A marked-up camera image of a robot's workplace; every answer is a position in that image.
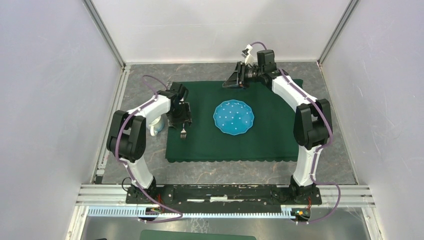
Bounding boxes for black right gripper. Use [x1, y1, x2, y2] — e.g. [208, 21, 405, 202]
[222, 61, 264, 90]

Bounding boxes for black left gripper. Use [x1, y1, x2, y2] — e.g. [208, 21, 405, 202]
[166, 102, 192, 130]

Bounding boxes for silver fork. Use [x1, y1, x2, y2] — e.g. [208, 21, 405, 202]
[180, 123, 187, 140]

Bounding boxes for blue polka dot plate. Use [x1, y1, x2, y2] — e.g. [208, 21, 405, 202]
[212, 99, 255, 136]

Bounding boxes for dark green cloth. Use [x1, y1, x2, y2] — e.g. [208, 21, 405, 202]
[165, 81, 299, 163]

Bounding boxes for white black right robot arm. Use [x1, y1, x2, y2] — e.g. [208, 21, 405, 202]
[222, 45, 333, 205]

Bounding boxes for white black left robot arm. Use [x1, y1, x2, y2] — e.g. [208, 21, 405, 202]
[106, 82, 192, 204]

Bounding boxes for white blue mug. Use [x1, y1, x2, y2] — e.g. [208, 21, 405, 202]
[147, 116, 165, 137]

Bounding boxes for green mat at bottom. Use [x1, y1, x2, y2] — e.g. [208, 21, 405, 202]
[139, 229, 257, 240]

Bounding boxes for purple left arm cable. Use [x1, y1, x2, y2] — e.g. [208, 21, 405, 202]
[114, 74, 184, 224]

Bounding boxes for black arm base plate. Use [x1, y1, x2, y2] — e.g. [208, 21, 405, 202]
[125, 184, 323, 214]

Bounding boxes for blue slotted cable duct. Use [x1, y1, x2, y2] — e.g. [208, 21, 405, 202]
[87, 206, 295, 220]

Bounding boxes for aluminium frame rails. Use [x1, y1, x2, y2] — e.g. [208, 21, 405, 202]
[64, 0, 387, 240]

